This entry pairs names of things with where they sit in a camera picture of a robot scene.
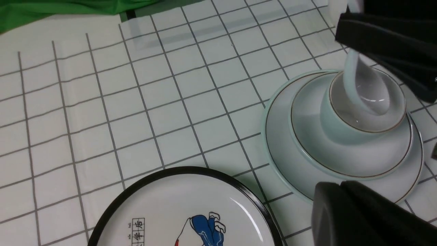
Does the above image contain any white ceramic spoon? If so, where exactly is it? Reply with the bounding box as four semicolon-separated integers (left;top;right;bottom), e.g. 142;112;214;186
343;49;390;116

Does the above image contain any white plate with children print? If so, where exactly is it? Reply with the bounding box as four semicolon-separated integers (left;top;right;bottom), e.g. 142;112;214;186
88;166;283;246

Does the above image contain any pale blue saucer plate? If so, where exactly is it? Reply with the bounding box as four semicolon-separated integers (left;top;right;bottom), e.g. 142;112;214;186
261;70;424;203

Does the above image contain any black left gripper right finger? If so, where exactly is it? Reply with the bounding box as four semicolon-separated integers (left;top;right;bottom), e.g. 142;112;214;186
335;13;437;104

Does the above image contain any green backdrop cloth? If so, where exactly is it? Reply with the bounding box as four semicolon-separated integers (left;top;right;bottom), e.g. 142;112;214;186
0;0;158;34

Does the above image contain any pale blue bowl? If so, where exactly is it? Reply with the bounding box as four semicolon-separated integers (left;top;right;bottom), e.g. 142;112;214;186
289;71;413;180

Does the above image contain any white grid tablecloth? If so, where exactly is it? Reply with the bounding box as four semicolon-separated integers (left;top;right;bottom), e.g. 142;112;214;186
0;0;347;246

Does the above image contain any pale blue ceramic cup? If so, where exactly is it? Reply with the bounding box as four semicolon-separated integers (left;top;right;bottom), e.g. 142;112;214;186
320;70;411;144

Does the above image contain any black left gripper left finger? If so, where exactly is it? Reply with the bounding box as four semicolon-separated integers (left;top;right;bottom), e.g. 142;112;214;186
311;181;437;246

